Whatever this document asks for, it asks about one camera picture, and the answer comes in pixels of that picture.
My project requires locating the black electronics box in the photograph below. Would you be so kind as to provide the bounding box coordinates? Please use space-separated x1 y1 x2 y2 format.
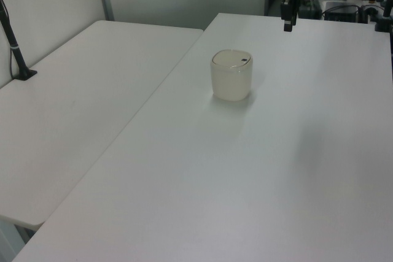
322 1 360 22

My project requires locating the black clamp stand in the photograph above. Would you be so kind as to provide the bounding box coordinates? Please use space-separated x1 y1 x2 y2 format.
373 0 393 33

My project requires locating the cream trash bin with lid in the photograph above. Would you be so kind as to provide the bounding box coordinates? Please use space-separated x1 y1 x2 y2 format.
210 48 254 101

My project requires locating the white side table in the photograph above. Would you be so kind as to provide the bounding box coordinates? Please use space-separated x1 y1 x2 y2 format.
0 20 205 227

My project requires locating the dark green equipment box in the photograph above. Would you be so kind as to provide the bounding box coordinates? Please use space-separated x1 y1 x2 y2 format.
299 0 322 19

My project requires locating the black camera stand pole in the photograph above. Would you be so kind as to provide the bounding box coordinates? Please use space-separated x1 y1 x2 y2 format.
0 0 38 80

